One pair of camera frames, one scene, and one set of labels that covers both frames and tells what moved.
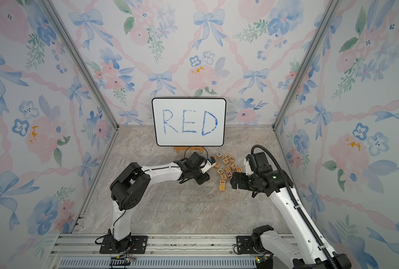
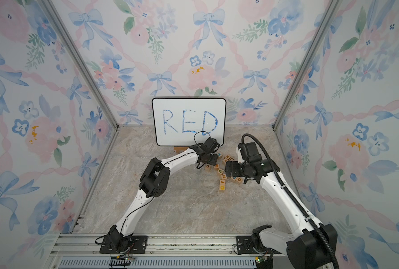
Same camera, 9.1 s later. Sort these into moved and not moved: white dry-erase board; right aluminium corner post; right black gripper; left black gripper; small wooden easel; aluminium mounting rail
Moved: right black gripper; left black gripper
Not moved: white dry-erase board; right aluminium corner post; small wooden easel; aluminium mounting rail
